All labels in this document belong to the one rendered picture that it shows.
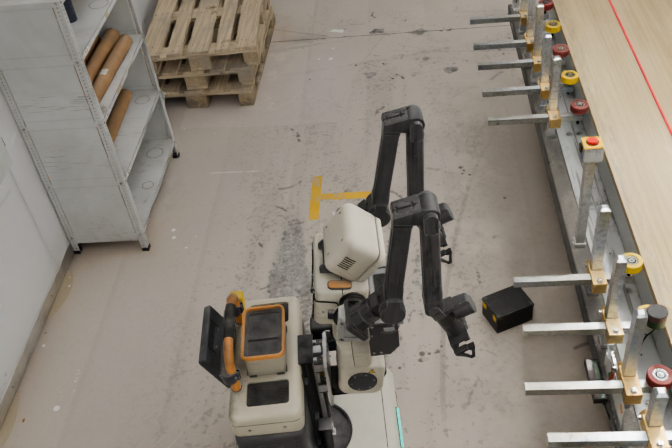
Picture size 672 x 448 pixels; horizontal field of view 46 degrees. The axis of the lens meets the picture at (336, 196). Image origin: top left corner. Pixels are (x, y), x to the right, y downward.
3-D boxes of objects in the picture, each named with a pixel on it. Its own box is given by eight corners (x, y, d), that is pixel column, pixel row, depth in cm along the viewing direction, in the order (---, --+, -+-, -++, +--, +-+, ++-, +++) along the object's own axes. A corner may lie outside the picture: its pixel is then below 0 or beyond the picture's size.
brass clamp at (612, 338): (605, 344, 270) (607, 334, 267) (597, 314, 280) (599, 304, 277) (624, 343, 269) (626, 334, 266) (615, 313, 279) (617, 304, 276)
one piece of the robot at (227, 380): (236, 408, 274) (196, 375, 261) (240, 330, 301) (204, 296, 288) (263, 397, 271) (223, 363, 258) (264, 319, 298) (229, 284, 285)
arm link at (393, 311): (387, 188, 215) (391, 212, 207) (437, 188, 216) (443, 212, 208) (375, 299, 244) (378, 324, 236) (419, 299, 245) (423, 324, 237)
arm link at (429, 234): (415, 191, 217) (420, 218, 208) (436, 188, 217) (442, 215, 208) (421, 296, 245) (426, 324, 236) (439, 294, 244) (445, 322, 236)
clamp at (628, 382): (624, 404, 250) (626, 395, 247) (615, 369, 260) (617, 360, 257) (642, 404, 250) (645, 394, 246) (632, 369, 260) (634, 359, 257)
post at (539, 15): (531, 88, 417) (537, 5, 386) (530, 85, 420) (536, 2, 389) (538, 88, 417) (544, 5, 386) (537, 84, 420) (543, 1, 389)
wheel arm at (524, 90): (482, 99, 389) (482, 91, 386) (481, 95, 391) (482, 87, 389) (573, 93, 384) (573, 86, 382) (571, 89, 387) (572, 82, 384)
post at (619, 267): (600, 354, 285) (616, 261, 254) (598, 347, 288) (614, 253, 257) (610, 354, 285) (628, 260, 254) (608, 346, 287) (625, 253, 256)
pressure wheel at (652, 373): (645, 406, 252) (650, 384, 244) (639, 385, 258) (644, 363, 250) (671, 405, 251) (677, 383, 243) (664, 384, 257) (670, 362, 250)
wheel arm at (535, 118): (487, 127, 370) (487, 120, 367) (486, 123, 372) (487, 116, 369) (582, 122, 365) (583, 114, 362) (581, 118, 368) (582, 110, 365)
